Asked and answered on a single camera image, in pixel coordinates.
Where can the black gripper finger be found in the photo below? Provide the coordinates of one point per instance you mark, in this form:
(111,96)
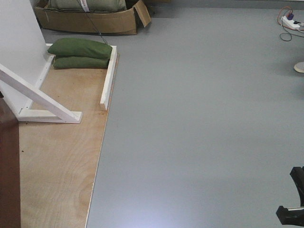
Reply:
(291,216)
(297,174)

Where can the brown wooden door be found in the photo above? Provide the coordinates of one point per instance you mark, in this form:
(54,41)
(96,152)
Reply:
(9,168)

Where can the white power strip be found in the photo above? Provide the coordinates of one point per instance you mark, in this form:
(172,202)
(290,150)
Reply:
(291,24)

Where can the open cardboard box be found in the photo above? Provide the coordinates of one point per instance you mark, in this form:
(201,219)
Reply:
(123,22)

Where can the plywood base platform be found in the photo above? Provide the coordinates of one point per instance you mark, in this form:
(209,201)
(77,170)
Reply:
(58,162)

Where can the white far diagonal brace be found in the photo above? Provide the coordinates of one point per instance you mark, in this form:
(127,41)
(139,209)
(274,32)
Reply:
(54,112)

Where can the lower green sandbag far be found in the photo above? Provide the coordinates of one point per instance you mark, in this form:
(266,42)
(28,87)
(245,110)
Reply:
(62,62)

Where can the green sandbag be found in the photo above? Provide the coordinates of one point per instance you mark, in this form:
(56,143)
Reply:
(62,62)
(80,47)

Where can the upper green sandbag far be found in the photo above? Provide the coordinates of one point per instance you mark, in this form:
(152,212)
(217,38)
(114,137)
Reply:
(80,47)

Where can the large olive woven sack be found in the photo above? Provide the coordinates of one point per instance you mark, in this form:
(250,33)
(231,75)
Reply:
(89,5)

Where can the white far edge rail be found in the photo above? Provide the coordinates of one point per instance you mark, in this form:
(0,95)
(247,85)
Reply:
(107,88)

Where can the white wall panel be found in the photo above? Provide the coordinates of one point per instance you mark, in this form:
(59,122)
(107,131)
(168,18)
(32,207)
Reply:
(23,49)

